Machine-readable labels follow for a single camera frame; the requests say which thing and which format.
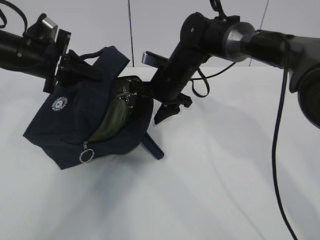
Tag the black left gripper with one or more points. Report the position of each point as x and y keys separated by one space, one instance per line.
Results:
x=76 y=66

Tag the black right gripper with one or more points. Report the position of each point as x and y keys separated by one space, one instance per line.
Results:
x=166 y=86

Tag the glass container green lid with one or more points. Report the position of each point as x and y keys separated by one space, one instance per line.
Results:
x=116 y=117

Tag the dark navy lunch bag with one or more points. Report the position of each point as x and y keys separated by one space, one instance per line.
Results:
x=71 y=114

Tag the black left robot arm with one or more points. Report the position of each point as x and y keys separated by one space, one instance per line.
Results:
x=42 y=51

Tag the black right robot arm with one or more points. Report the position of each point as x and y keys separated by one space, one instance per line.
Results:
x=233 y=40

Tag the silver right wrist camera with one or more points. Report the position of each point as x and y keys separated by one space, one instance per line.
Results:
x=153 y=60

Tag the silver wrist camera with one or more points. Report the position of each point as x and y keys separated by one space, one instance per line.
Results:
x=153 y=60
x=47 y=29

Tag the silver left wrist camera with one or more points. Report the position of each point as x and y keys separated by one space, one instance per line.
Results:
x=47 y=29

